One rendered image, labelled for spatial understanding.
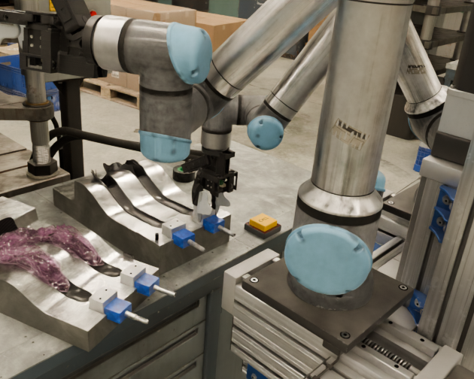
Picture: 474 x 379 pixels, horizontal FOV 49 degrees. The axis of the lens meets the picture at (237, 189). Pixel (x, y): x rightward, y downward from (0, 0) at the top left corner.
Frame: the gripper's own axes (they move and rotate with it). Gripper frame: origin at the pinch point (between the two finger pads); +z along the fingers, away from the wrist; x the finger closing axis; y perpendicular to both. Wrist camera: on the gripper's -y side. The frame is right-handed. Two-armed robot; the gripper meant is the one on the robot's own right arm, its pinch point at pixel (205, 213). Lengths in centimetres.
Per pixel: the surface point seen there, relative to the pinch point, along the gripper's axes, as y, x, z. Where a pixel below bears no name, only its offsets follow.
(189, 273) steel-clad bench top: 6.2, -11.1, 11.1
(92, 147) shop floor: -256, 130, 91
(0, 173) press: -85, -17, 13
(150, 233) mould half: -4.0, -15.6, 2.1
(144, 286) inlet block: 10.0, -28.9, 4.5
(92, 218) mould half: -26.7, -17.8, 6.6
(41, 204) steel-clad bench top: -51, -20, 11
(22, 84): -353, 126, 61
